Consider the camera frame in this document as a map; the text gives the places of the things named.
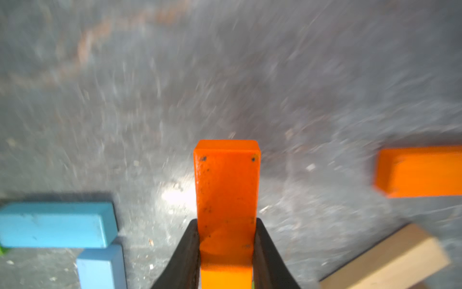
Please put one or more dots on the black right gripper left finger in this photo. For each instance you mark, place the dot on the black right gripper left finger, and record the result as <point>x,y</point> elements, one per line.
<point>183,269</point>

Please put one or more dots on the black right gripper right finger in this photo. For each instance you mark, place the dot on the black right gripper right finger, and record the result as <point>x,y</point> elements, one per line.
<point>269,270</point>

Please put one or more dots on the light blue short block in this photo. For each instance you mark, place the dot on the light blue short block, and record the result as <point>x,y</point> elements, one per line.
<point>102,268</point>

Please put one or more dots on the red-orange block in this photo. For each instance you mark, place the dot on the red-orange block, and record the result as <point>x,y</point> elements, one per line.
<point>227,174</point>

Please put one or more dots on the light blue long block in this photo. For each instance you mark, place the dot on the light blue long block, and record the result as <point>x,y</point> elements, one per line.
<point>58,225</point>

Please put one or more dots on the green short block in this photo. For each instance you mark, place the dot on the green short block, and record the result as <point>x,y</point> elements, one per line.
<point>3,251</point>

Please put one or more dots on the orange block behind arm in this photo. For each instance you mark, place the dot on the orange block behind arm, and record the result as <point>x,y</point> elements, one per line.
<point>419,172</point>

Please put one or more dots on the tan wooden long block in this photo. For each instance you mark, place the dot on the tan wooden long block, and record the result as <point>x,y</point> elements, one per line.
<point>400,261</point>

